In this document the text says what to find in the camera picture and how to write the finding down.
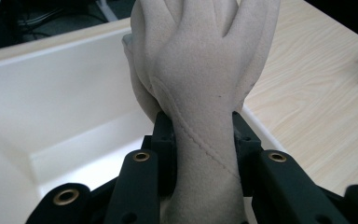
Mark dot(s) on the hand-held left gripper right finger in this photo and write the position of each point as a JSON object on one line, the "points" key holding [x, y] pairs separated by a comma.
{"points": [[286, 186]]}

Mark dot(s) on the grey metal stand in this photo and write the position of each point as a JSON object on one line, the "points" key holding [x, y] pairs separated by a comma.
{"points": [[107, 9]]}

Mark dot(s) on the beige glove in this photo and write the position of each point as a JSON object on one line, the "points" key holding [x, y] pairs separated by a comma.
{"points": [[199, 77]]}

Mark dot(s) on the white box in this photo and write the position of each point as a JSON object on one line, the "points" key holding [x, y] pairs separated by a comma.
{"points": [[59, 93]]}

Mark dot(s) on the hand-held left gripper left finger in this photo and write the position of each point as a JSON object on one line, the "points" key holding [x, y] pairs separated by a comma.
{"points": [[136, 186]]}

